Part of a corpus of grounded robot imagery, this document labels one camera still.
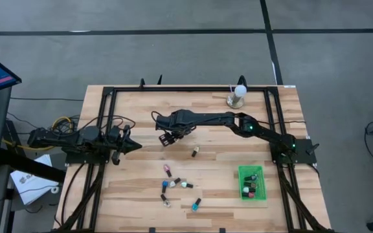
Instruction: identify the black floor cable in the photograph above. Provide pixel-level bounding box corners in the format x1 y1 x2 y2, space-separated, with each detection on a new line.
10 96 84 102

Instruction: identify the black cable bundle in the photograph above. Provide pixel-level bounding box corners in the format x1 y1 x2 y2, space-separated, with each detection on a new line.
6 111 81 137

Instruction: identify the white printed paper bag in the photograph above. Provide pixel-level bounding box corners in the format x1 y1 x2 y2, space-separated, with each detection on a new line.
10 154 60 206

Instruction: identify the green plastic basket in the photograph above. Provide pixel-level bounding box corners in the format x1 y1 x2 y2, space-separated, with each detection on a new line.
238 165 267 201

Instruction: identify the white bulb on metal stand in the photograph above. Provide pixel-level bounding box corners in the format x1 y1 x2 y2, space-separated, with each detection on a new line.
226 84 248 109

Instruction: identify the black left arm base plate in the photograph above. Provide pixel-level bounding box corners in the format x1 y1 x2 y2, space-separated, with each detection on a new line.
65 150 111 165

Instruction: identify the black aluminium table frame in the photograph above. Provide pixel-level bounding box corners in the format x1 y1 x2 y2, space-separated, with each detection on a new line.
52 85 336 233

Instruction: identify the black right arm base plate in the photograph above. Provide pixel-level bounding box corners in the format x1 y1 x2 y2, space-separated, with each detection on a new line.
269 138 317 165

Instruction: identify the yellow cable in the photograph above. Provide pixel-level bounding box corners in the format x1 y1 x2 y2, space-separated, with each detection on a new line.
1 115 74 152

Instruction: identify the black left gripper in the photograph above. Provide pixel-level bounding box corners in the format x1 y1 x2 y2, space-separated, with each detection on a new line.
104 125 143 166

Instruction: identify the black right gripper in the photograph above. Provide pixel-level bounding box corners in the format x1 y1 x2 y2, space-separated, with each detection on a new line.
155 109 197 148

